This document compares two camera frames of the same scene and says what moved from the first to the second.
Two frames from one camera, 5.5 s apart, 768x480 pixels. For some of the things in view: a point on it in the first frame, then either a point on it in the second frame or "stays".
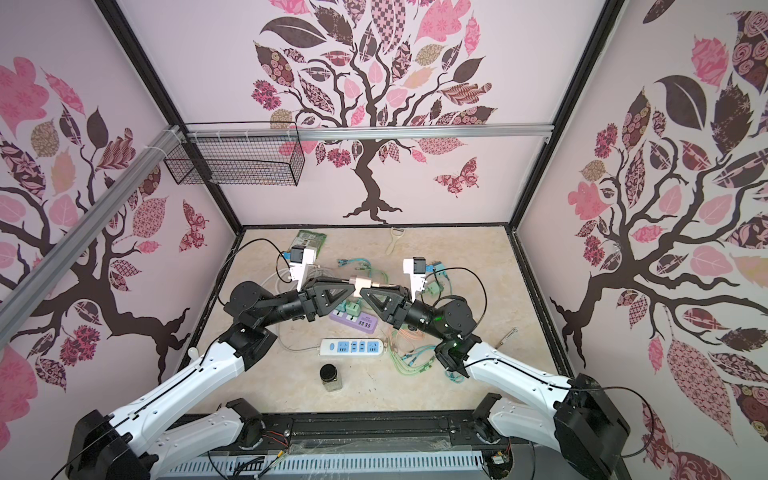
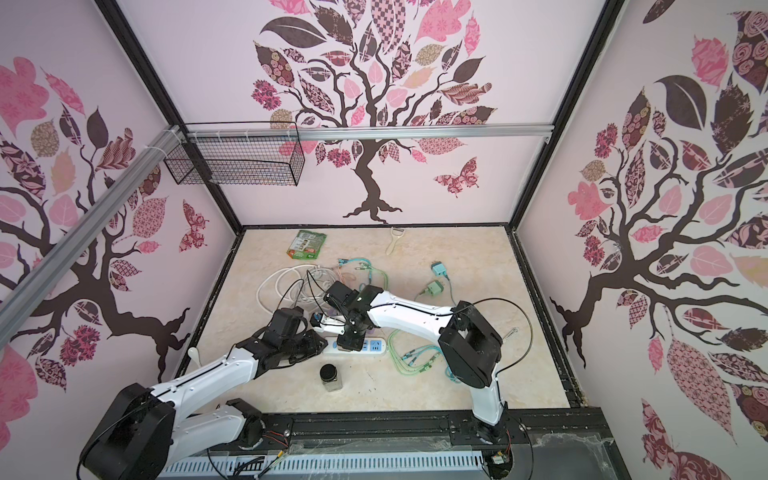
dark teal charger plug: x=439 y=266 stays
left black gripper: x=320 y=299 to x=314 y=347
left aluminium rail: x=16 y=297 stays
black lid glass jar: x=329 y=379 stays
